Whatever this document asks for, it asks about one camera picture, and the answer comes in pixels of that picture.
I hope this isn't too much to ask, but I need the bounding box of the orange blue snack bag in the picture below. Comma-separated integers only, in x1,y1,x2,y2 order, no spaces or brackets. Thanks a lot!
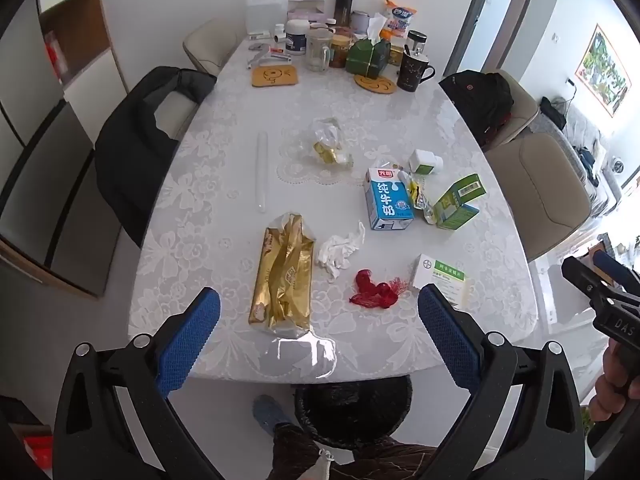
384,0,418,38

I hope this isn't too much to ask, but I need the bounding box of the clear plastic jug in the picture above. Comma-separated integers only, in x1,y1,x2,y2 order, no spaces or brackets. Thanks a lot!
246,0,288,38

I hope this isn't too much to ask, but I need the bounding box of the person's brown trouser leg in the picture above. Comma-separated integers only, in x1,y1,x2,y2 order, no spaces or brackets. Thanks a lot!
265,422,436,480

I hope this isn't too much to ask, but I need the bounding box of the white plastic clip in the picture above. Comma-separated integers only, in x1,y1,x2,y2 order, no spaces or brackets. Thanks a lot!
246,51,293,70

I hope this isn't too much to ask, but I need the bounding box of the person's right hand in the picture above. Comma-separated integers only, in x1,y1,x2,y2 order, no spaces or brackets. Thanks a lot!
592,346,627,421

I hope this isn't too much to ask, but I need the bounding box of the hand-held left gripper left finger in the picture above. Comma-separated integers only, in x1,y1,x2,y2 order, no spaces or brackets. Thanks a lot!
52,287,222,480

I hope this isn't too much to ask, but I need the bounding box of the red box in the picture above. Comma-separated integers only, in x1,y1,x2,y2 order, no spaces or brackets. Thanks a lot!
22,435,54,467

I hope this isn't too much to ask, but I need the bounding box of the person's blue slipper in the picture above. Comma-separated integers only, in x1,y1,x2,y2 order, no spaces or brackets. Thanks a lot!
252,394,296,436

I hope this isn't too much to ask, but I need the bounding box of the clear bag with gold wrappers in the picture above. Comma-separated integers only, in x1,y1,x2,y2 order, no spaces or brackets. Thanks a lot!
282,117,353,168

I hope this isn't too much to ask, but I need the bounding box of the gold foil snack wrapper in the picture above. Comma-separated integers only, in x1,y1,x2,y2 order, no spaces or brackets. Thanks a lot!
248,212,317,341

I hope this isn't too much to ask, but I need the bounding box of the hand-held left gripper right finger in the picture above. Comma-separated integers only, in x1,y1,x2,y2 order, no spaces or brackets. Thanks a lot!
417,284,586,480

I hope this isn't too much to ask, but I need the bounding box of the clear plastic tube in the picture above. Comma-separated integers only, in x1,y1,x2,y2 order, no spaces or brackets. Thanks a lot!
256,131,270,211

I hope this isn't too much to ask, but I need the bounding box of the green tissue box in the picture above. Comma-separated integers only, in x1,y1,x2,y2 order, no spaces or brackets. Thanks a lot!
346,12,392,78

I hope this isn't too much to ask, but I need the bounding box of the clear glass pitcher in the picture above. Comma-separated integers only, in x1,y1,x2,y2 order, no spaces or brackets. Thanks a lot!
305,29,333,72

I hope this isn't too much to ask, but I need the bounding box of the framed landscape painting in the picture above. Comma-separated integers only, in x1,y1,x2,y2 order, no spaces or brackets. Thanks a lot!
580,24,632,118

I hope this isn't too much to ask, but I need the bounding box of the round wooden coaster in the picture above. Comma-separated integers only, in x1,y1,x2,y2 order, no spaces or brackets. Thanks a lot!
354,74,398,95

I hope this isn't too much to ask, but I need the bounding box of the white tissue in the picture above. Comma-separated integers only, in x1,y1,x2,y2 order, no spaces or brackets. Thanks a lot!
316,221,367,281

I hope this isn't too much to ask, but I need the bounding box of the black mug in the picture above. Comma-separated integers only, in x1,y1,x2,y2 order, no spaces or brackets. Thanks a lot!
397,52,436,93

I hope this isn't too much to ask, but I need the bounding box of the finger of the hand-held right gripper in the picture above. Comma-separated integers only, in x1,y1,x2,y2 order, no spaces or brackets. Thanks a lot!
594,250,640,293
561,256,608,311

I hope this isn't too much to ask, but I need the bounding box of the wooden wall cabinet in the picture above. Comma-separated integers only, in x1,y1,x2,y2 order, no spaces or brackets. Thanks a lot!
37,0,111,86

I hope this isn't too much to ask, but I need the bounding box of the black jacket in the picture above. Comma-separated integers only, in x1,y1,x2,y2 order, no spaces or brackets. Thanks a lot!
95,66,218,248

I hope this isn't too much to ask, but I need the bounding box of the white plastic jar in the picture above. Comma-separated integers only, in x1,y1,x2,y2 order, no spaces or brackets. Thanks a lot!
285,19,312,55

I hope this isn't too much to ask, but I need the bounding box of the blue white milk carton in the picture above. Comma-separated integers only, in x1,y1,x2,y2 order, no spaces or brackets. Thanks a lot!
365,167,415,231

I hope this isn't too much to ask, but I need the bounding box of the black backpack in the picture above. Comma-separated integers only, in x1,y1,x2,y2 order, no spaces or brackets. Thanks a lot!
439,71,516,148

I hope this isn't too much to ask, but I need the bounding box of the square wooden coaster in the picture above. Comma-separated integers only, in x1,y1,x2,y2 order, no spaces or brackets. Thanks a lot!
251,64,300,88

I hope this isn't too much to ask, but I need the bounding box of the white pill bottle green label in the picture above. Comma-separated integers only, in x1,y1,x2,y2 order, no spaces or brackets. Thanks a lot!
409,150,444,176

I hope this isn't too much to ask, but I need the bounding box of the black lid glass pot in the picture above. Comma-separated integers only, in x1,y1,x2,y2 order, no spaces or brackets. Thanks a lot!
404,30,428,58

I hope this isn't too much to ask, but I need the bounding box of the grey sofa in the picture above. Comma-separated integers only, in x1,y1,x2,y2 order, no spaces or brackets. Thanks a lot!
537,95,628,218

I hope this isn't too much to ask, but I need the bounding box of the white green medicine box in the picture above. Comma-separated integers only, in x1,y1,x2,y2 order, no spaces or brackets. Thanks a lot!
410,254,473,311

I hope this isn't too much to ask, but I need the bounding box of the amber glass jar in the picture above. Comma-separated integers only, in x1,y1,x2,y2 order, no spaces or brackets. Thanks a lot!
329,34,356,68

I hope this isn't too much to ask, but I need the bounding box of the black trash bin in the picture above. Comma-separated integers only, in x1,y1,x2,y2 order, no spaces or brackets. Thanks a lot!
294,375,415,451

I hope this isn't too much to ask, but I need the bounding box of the pink tissue box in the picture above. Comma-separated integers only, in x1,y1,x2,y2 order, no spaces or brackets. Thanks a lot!
287,0,326,23

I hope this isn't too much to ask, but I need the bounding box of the yellow crumpled wrapper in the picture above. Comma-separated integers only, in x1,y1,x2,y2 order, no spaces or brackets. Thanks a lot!
406,172,432,211

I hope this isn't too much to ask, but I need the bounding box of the red mesh net bag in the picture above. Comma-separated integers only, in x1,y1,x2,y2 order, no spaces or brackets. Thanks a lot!
349,269,401,308

